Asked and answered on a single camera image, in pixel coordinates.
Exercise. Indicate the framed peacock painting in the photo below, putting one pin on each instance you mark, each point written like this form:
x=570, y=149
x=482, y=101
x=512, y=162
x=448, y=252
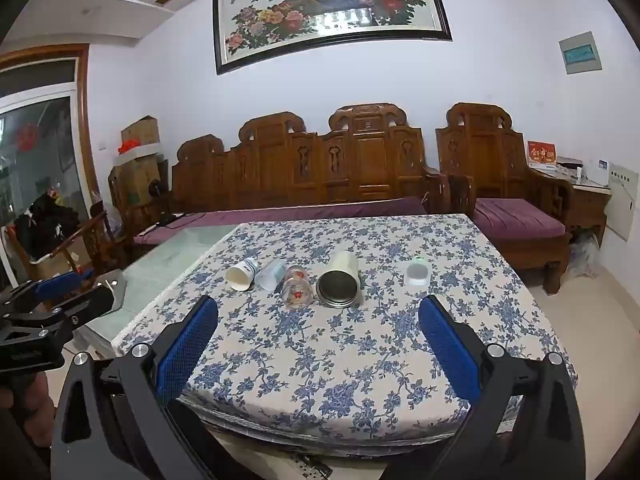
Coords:
x=325, y=10

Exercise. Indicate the red desk calendar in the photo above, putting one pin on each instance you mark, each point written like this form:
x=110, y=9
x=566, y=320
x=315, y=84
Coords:
x=541, y=154

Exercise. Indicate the wooden door frame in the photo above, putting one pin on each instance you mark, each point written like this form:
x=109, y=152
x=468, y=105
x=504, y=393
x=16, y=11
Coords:
x=82, y=125

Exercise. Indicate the white paper cup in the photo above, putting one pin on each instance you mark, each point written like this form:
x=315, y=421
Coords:
x=239, y=276

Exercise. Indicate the carved wooden sofa bench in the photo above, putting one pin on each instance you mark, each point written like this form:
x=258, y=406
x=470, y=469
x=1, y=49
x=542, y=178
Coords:
x=310, y=165

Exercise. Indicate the white power strip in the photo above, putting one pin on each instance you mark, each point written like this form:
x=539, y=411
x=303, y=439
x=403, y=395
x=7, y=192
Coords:
x=314, y=465

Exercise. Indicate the small cardboard box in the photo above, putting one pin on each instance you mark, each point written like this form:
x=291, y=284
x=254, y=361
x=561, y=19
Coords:
x=141, y=132

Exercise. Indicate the red window decoration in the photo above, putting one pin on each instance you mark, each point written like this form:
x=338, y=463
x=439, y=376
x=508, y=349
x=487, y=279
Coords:
x=28, y=137

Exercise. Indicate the blue floral tablecloth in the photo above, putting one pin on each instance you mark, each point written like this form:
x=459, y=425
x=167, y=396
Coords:
x=325, y=360

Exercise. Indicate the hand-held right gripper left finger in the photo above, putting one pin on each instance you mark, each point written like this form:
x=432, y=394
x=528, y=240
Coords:
x=186, y=350

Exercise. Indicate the clear plastic cup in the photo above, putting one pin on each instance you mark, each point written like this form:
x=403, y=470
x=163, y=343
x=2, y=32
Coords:
x=272, y=275

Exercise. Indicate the square purple seat cushion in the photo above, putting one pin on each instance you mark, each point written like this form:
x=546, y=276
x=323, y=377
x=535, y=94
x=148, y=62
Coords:
x=515, y=217

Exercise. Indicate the large cardboard box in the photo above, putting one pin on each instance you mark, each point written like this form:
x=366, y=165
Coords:
x=135, y=180

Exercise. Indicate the pile of dark clothes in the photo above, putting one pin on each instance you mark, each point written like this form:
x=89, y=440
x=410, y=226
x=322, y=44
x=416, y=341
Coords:
x=47, y=222

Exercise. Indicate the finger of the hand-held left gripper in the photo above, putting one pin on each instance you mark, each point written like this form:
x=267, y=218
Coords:
x=85, y=306
x=62, y=282

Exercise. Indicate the white perforated board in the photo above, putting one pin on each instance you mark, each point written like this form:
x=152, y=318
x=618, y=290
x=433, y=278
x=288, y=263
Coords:
x=622, y=210

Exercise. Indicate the clear plastic bag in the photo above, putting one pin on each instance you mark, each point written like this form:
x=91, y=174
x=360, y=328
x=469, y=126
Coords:
x=584, y=255

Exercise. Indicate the grey wall panel box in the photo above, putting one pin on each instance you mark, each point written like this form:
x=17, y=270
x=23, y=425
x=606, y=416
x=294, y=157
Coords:
x=580, y=53

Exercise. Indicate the glass-topped table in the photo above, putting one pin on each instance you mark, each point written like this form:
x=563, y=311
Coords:
x=165, y=270

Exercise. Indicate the glass cup with red print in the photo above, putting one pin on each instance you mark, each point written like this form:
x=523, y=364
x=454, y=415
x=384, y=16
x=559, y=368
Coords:
x=296, y=287

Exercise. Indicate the long purple seat cushion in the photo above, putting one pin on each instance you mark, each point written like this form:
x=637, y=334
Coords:
x=280, y=215

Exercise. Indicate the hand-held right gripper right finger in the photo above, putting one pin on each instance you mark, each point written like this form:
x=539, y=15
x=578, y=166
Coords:
x=447, y=350

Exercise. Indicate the carved wooden armchair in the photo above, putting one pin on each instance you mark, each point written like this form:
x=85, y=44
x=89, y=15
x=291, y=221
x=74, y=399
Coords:
x=490, y=160

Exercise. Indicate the wooden chair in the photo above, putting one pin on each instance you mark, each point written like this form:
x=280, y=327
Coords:
x=95, y=240

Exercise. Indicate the wooden side table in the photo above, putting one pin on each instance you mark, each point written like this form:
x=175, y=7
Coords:
x=590, y=210

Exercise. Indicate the cream tumbler cup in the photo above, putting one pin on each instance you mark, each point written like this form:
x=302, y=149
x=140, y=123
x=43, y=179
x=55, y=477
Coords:
x=341, y=280

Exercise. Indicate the white box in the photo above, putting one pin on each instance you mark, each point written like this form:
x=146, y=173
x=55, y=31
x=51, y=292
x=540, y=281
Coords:
x=596, y=172

